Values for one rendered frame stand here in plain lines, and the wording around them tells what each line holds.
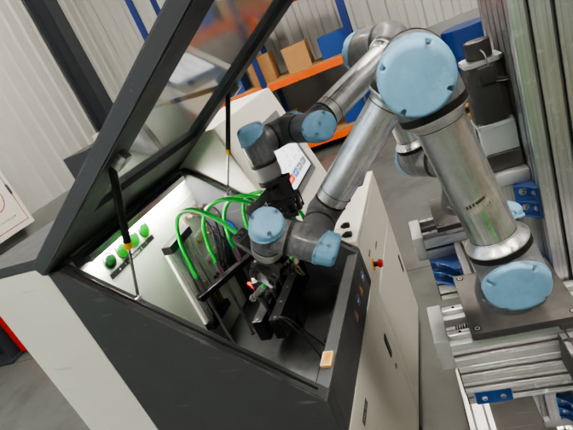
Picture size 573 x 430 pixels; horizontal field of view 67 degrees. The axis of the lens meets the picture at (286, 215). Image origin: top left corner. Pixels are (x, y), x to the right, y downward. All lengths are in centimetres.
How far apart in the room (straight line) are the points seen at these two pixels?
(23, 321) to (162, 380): 43
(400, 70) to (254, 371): 77
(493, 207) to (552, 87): 37
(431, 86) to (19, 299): 116
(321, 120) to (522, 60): 44
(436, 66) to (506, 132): 52
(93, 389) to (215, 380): 44
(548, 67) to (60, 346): 141
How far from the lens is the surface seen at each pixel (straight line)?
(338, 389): 123
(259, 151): 112
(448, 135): 75
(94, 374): 144
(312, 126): 104
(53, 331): 140
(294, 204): 116
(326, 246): 87
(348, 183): 93
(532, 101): 110
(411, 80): 70
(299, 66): 651
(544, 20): 107
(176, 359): 122
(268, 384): 115
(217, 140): 162
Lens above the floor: 175
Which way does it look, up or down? 21 degrees down
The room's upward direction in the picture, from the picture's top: 23 degrees counter-clockwise
